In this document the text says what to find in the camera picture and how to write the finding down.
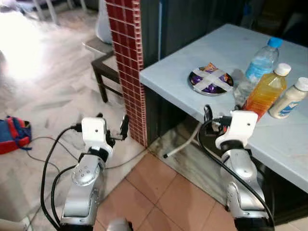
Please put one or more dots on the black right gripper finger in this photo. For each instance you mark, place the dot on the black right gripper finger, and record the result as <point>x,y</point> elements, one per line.
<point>208,113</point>

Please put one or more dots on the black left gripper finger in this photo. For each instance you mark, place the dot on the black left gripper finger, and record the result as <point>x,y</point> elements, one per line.
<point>100,116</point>
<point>124,127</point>

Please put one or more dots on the orange juice bottle white cap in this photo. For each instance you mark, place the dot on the orange juice bottle white cap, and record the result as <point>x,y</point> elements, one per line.
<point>264,94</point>

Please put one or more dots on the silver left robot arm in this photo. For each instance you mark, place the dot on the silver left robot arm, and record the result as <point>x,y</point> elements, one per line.
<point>84,192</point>

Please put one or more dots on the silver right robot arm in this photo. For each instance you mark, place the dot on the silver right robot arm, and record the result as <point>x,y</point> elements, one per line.
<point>245,187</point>

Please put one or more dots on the round metal bowl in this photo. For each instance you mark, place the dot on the round metal bowl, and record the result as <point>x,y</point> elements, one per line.
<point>195,87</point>

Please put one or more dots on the purple snack packet white tape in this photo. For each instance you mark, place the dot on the purple snack packet white tape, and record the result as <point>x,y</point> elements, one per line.
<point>210,79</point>

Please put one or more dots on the dark wooden chair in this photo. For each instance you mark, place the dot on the dark wooden chair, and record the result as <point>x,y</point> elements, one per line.
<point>103,65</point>

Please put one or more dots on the red tiled pillar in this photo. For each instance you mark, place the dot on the red tiled pillar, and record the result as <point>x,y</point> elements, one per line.
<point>127,67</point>

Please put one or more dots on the clear water bottle blue cap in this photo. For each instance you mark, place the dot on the clear water bottle blue cap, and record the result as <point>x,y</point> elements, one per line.
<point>262,65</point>

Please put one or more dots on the grey folding table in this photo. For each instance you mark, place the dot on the grey folding table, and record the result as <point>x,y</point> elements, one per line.
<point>279,139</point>

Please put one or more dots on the white bottle blue label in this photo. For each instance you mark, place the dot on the white bottle blue label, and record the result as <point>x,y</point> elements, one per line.
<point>288,101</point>

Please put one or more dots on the blue and red backpack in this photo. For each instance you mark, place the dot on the blue and red backpack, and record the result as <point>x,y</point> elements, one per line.
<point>13,134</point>

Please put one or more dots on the grey robot leg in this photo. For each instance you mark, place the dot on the grey robot leg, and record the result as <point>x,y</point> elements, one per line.
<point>119,225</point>

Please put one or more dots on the white rounded object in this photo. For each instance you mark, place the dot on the white rounded object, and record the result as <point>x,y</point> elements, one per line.
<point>103,24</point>

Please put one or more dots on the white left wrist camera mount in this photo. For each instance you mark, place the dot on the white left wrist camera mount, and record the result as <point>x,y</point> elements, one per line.
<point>94,130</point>

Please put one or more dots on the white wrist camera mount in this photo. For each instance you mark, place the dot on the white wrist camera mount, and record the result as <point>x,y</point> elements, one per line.
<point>238,127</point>
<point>94,130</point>

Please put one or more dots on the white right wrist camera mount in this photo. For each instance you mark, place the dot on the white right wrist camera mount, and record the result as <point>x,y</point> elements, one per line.
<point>238,127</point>

